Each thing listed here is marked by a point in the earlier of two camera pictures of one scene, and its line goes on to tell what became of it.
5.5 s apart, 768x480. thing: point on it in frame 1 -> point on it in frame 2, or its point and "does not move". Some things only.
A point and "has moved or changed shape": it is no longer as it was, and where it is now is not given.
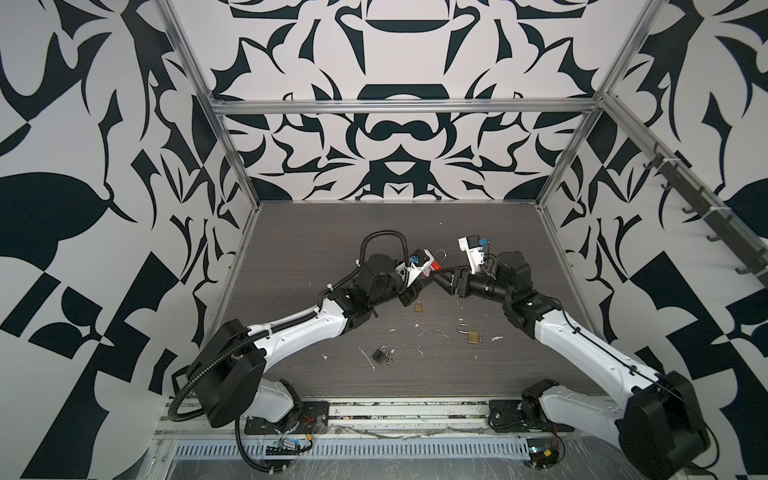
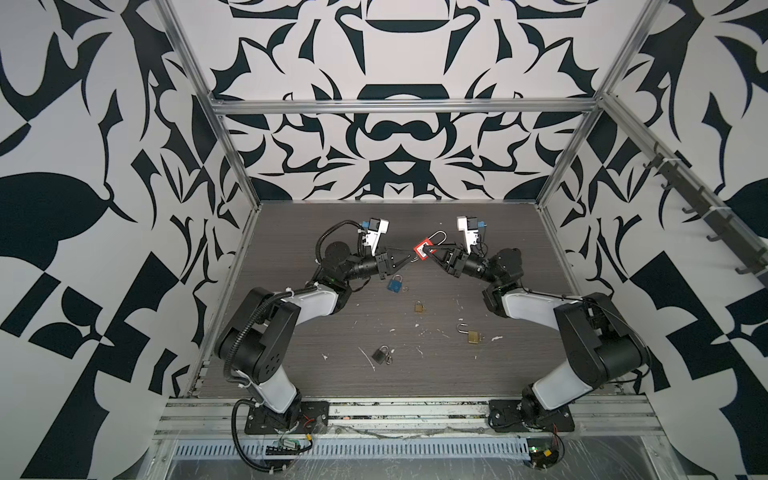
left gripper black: x=412 y=292 -> x=383 y=265
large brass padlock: x=473 y=337 does not move
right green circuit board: x=543 y=452 does not move
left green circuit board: x=286 y=447 does not move
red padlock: x=437 y=265 has moved or changed shape
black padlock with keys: x=382 y=355 does not move
